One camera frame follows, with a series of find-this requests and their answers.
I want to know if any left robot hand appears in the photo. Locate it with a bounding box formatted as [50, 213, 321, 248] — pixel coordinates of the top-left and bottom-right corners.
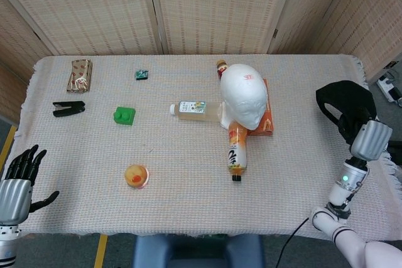
[0, 144, 60, 225]

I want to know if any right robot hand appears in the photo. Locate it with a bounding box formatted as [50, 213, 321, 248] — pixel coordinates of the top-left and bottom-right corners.
[337, 109, 393, 163]

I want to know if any black baseball cap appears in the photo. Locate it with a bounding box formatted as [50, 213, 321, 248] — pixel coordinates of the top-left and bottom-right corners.
[315, 80, 377, 143]

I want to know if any white foam mannequin head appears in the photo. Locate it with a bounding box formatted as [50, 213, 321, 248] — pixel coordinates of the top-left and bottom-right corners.
[219, 63, 268, 131]

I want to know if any white power strip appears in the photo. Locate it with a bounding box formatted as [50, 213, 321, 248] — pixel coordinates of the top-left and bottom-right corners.
[376, 73, 402, 104]

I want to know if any black stapler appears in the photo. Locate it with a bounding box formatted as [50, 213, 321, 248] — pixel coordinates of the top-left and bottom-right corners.
[52, 100, 86, 118]

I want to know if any orange cardboard box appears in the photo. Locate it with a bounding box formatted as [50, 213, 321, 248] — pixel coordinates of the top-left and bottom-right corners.
[247, 77, 275, 137]

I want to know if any fruit jelly cup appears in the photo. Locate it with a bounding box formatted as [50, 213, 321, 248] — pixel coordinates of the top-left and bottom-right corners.
[124, 163, 151, 190]

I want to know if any orange juice bottle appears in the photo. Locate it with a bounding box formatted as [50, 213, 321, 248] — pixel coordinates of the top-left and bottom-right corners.
[226, 120, 249, 183]

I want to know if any green toy brick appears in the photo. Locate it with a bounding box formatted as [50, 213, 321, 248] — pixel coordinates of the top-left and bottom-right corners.
[113, 106, 136, 127]

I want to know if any white woven tablecloth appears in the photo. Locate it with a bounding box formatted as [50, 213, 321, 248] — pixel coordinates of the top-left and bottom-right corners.
[0, 54, 402, 240]

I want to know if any clear tea bottle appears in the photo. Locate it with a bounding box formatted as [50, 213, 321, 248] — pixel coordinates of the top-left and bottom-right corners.
[170, 100, 227, 124]

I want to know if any blue chair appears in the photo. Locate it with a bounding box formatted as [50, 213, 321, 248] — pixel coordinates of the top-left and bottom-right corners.
[132, 233, 265, 268]

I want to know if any woven folding screen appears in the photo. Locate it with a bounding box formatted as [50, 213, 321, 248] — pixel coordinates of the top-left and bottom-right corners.
[0, 0, 402, 123]

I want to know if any black cable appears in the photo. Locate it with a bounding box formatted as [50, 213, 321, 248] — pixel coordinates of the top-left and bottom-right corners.
[275, 217, 312, 268]

